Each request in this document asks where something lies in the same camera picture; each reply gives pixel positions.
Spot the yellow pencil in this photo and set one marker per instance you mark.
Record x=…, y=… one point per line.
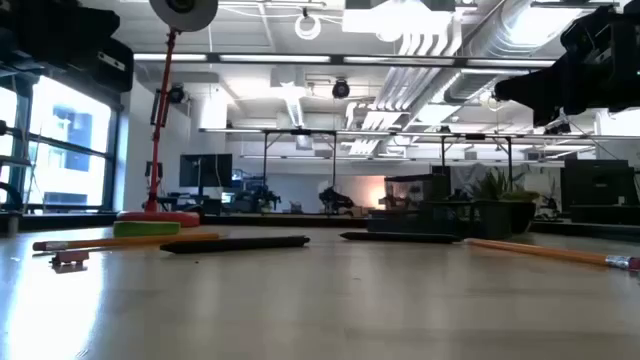
x=550, y=253
x=125, y=241

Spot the black metal background frame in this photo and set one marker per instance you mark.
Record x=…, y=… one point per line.
x=300, y=132
x=475, y=136

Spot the silver ventilation duct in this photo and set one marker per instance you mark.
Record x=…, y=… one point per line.
x=490, y=45

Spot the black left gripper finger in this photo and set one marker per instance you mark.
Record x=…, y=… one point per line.
x=105, y=65

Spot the black ceiling camera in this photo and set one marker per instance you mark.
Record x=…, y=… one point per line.
x=341, y=90
x=176, y=94

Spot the pink binder clip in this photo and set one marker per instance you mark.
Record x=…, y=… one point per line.
x=70, y=257

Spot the black aluminium table frame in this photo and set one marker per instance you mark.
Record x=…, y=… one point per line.
x=280, y=220

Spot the potted succulent plant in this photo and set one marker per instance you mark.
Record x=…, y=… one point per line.
x=520, y=215

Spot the black mesh desk organizer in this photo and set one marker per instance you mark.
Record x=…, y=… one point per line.
x=440, y=220

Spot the green sticky note pad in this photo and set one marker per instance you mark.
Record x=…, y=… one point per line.
x=145, y=229

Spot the large window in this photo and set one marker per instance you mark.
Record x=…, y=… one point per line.
x=70, y=130

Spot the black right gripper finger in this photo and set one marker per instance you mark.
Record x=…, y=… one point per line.
x=555, y=114
x=540, y=87

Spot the red desk lamp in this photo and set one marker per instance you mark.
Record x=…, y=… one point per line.
x=160, y=218

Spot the large black background monitor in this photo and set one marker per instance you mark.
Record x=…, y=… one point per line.
x=595, y=185

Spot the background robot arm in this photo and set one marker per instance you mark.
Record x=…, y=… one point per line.
x=335, y=199
x=260, y=197

